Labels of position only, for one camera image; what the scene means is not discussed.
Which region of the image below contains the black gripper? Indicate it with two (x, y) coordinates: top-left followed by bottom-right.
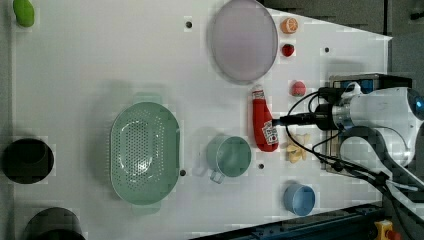
(279, 87), (342, 131)

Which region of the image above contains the red ketchup bottle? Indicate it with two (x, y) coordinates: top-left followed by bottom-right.
(252, 85), (279, 152)

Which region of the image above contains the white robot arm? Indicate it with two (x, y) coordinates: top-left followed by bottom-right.
(272, 82), (423, 218)

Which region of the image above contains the pink strawberry toy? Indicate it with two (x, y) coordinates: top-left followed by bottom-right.
(290, 81), (306, 97)

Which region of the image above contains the yellow banana peel toy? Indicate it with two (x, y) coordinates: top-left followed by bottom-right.
(286, 134), (310, 164)

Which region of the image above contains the small red strawberry toy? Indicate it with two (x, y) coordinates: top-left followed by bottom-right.
(281, 44), (295, 57)

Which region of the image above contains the blue cup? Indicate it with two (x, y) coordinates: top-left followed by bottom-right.
(283, 183), (316, 216)

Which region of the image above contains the orange slice toy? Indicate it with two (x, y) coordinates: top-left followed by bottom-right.
(280, 17), (298, 34)

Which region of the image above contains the green mug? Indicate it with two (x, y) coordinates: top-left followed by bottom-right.
(206, 135), (252, 184)

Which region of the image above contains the grey round plate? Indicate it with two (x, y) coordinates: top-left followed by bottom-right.
(210, 0), (278, 81)

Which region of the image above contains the yellow red emergency button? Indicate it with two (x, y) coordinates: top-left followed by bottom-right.
(374, 220), (402, 240)

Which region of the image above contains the lower black cylinder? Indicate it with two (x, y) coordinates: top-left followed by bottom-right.
(21, 207), (86, 240)

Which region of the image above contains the blue metal frame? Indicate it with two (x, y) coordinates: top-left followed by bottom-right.
(191, 204), (385, 240)

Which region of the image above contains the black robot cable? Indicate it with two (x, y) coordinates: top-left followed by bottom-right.
(284, 91), (424, 201)

